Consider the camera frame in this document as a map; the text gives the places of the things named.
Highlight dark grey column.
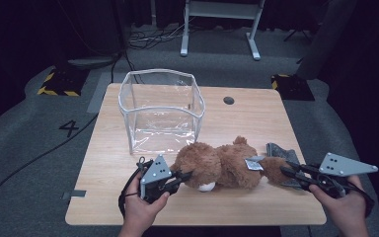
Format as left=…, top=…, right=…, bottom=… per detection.
left=295, top=0, right=359, bottom=81

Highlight white metal desk frame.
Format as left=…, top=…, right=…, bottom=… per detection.
left=180, top=0, right=267, bottom=62

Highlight black yellow striped base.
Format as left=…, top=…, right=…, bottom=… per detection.
left=36, top=64, right=91, bottom=98
left=270, top=73, right=316, bottom=102

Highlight black left gripper strap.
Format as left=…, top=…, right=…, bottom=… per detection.
left=117, top=156, right=146, bottom=219

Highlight brown teddy bear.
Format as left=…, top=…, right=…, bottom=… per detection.
left=170, top=135, right=292, bottom=194

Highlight clear plastic storage box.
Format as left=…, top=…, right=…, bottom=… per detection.
left=117, top=68, right=206, bottom=156

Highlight black tripod legs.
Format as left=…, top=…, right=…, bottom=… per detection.
left=281, top=29, right=313, bottom=43

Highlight black gripper strap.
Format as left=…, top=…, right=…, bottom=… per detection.
left=117, top=156, right=146, bottom=219
left=350, top=182, right=376, bottom=219

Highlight black right gripper strap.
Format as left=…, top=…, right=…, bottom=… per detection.
left=350, top=182, right=376, bottom=219

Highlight long black floor cable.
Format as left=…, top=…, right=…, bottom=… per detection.
left=0, top=113, right=100, bottom=217

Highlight person's left hand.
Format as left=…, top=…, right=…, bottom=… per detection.
left=123, top=180, right=172, bottom=232

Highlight grey flat stand base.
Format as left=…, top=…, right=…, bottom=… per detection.
left=66, top=54, right=123, bottom=71

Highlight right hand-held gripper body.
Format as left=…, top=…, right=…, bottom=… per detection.
left=304, top=151, right=379, bottom=199

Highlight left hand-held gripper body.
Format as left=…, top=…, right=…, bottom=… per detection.
left=137, top=154, right=183, bottom=205

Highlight tangled cable bundle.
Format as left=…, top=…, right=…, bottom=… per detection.
left=127, top=23, right=195, bottom=51

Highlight person's right hand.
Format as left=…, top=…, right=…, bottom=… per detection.
left=308, top=175, right=369, bottom=233

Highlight grey tape strip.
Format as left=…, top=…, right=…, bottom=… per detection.
left=61, top=189, right=88, bottom=201

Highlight grey towel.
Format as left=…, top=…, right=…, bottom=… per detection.
left=265, top=141, right=306, bottom=191

